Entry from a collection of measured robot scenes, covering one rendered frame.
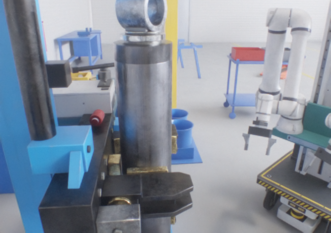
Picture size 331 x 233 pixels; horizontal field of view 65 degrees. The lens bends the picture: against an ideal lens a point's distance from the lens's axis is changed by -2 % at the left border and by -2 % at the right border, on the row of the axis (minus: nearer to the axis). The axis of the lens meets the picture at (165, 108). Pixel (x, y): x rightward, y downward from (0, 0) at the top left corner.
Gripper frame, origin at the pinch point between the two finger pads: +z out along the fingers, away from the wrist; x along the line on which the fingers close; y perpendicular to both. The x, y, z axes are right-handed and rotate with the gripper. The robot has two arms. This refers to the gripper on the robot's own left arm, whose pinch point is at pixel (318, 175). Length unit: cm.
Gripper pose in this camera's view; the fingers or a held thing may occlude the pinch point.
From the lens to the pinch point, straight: 159.2
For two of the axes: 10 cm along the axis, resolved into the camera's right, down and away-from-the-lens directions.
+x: 5.2, 4.2, -7.4
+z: -4.0, 8.9, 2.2
